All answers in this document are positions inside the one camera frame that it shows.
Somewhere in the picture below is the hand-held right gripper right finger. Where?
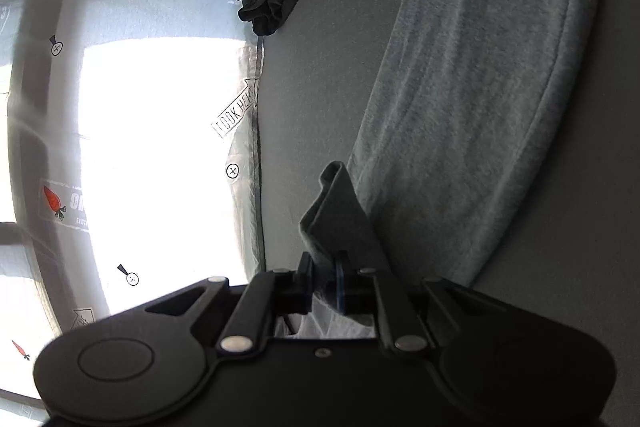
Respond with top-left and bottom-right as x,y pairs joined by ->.
332,251 -> 501,354

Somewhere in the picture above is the white printed curtain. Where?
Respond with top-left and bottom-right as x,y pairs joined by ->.
0,0 -> 267,424

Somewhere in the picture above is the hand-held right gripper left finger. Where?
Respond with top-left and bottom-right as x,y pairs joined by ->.
145,252 -> 314,356

